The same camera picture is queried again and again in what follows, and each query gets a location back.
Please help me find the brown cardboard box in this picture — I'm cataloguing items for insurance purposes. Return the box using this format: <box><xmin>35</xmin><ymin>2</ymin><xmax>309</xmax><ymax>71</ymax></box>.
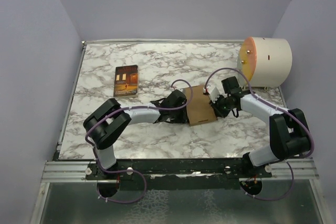
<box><xmin>183</xmin><ymin>85</ymin><xmax>217</xmax><ymax>126</ymax></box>

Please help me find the dark paperback book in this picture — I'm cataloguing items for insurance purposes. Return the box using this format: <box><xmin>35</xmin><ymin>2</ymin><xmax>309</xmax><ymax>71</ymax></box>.
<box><xmin>113</xmin><ymin>65</ymin><xmax>139</xmax><ymax>98</ymax></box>

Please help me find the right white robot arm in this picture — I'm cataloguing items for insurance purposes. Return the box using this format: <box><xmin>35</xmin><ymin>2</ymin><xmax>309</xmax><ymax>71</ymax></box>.
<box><xmin>204</xmin><ymin>77</ymin><xmax>312</xmax><ymax>177</ymax></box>

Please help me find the cream cylinder with coloured face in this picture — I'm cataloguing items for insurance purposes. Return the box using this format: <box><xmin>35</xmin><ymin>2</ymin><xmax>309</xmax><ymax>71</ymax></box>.
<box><xmin>237</xmin><ymin>37</ymin><xmax>292</xmax><ymax>88</ymax></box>

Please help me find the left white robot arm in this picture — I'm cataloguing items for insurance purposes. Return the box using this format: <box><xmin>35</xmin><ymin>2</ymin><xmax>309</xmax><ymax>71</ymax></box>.
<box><xmin>83</xmin><ymin>90</ymin><xmax>187</xmax><ymax>179</ymax></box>

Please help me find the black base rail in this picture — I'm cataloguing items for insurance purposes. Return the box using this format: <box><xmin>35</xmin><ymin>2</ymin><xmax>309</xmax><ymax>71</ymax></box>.
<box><xmin>86</xmin><ymin>158</ymin><xmax>272</xmax><ymax>196</ymax></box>

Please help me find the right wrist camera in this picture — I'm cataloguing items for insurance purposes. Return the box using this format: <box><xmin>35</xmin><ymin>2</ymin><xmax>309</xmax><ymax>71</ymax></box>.
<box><xmin>203</xmin><ymin>85</ymin><xmax>220</xmax><ymax>103</ymax></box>

